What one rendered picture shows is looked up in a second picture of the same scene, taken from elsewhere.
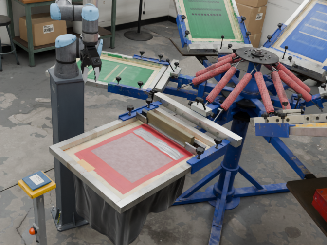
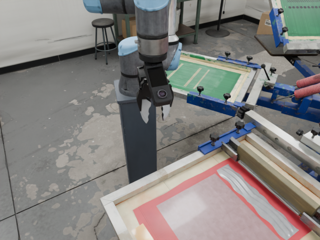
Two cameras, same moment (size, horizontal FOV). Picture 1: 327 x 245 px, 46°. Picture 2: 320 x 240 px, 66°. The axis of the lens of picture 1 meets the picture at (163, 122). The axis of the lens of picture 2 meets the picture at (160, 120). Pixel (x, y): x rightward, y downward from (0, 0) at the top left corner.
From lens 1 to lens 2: 127 cm
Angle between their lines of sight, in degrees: 17
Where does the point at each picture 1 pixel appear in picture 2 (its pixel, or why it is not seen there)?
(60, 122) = (128, 145)
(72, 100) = (141, 121)
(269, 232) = not seen: outside the picture
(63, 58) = (127, 70)
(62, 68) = (126, 84)
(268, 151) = not seen: outside the picture
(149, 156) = (241, 227)
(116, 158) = (192, 227)
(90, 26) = (151, 23)
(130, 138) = (212, 184)
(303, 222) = not seen: outside the picture
